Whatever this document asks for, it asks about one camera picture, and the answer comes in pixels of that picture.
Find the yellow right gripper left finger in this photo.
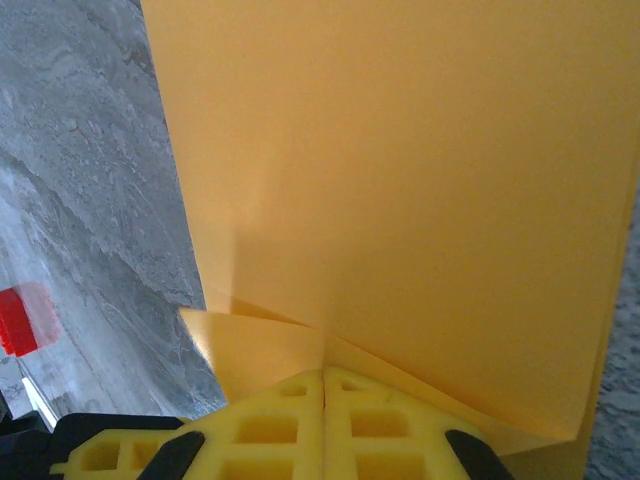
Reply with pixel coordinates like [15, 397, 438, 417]
[49, 367, 326, 480]

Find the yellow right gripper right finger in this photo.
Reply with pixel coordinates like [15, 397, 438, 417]
[324, 368, 516, 480]

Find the red plastic block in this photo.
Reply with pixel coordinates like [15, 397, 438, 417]
[0, 282, 62, 359]

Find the aluminium table side rail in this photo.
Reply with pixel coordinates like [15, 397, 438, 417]
[0, 372, 57, 431]

